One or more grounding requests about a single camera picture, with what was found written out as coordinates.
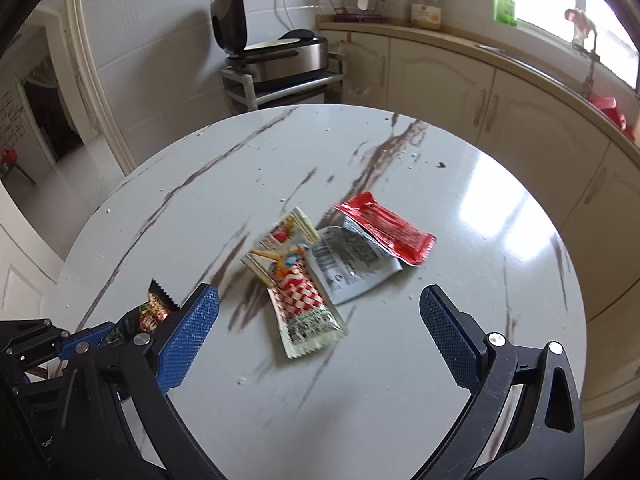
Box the white power cable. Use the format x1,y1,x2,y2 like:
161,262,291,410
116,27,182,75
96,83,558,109
274,0,296,31

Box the green bottle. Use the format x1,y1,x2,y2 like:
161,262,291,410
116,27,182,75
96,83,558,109
494,0,518,27

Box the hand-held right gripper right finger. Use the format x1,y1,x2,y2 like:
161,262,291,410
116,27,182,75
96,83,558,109
418,284,586,480

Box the red chair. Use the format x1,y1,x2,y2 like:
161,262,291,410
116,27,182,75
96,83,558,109
0,147,36,186

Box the cream door frame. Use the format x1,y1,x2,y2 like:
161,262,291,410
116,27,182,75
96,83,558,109
62,0,138,176

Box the large clear jar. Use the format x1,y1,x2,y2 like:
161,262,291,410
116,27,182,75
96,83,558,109
411,0,443,31

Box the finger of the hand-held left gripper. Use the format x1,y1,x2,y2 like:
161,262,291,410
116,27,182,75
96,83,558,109
57,323,117,361

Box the metal faucet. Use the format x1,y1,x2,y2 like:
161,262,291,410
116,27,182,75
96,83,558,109
565,8,601,98

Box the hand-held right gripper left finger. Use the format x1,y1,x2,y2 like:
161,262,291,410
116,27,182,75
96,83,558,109
47,284,223,480

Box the grey rack cart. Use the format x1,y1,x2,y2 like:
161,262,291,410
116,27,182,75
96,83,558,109
220,47,346,113

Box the silver barcode wrapper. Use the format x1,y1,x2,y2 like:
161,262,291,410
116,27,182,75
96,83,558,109
305,225,403,306

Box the dark zigzag-edged snack wrapper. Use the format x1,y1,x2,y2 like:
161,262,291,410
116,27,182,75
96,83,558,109
102,279,182,348

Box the beige countertop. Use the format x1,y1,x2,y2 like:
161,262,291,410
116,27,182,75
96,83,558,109
316,15,640,151

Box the black and silver electric cooker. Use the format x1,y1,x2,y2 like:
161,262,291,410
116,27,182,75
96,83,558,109
210,0,331,81

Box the cream kitchen cabinets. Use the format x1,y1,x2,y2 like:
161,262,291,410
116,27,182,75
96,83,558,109
320,27,640,411

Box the cartoon printed sauce packet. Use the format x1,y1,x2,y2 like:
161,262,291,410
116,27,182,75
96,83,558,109
241,206,348,360

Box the red snack wrapper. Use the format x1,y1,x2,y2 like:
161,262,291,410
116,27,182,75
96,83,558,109
334,191,437,267

